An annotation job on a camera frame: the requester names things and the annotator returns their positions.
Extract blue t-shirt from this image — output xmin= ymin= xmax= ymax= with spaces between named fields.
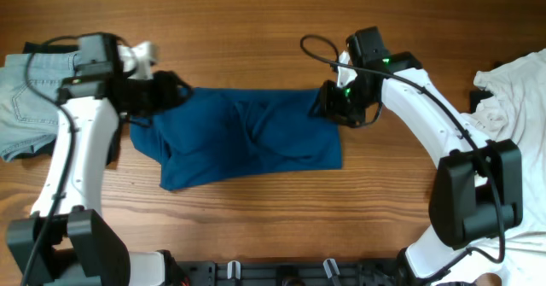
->
xmin=130 ymin=88 xmax=343 ymax=191

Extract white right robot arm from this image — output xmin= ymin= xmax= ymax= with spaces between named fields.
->
xmin=320 ymin=52 xmax=523 ymax=285

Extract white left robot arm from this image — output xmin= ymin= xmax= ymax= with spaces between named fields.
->
xmin=6 ymin=35 xmax=190 ymax=285

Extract light blue folded jeans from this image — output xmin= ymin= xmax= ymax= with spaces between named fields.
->
xmin=1 ymin=52 xmax=80 ymax=162

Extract black folded garment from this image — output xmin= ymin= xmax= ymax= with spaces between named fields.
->
xmin=14 ymin=42 xmax=121 ymax=165

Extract white crumpled garment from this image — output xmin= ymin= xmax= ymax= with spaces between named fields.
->
xmin=450 ymin=49 xmax=546 ymax=286

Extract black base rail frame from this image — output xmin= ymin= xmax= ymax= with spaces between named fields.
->
xmin=178 ymin=259 xmax=408 ymax=286

